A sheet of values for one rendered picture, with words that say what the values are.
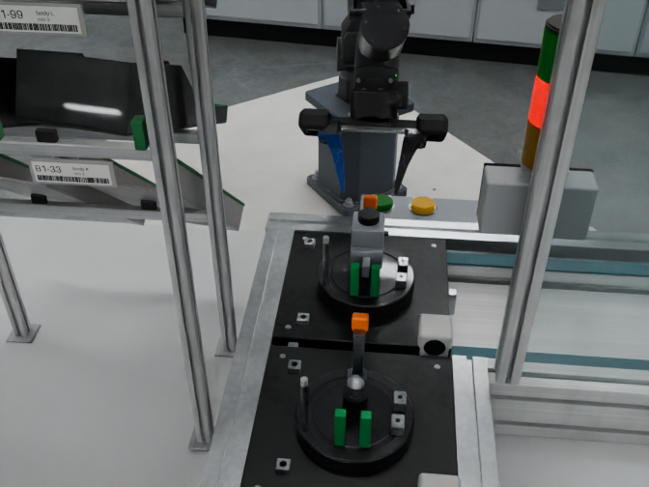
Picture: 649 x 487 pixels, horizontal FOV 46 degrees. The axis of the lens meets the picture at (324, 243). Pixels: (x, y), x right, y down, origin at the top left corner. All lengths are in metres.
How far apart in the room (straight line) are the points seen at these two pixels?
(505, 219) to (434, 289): 0.26
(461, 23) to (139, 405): 3.27
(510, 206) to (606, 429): 0.37
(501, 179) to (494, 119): 2.79
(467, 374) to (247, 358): 0.29
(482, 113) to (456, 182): 2.14
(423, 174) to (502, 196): 0.72
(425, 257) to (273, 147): 0.59
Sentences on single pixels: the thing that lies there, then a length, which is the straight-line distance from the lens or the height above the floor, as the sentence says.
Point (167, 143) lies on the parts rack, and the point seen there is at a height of 1.32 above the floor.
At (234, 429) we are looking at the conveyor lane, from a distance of 0.96.
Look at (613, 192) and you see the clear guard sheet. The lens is 0.86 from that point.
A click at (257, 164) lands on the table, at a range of 1.60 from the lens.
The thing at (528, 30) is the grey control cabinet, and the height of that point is 0.20.
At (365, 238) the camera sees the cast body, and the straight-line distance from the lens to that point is 1.03.
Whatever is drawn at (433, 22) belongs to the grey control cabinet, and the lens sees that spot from 4.13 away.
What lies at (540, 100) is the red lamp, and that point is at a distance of 0.81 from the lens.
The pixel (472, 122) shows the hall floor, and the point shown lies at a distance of 3.60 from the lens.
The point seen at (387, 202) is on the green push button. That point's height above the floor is 0.97.
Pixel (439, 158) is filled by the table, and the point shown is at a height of 0.86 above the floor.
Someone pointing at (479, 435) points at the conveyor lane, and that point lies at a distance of 0.96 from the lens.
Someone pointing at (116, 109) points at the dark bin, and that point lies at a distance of 0.82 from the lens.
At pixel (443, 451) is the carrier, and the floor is 0.97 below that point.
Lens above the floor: 1.70
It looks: 38 degrees down
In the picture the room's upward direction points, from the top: straight up
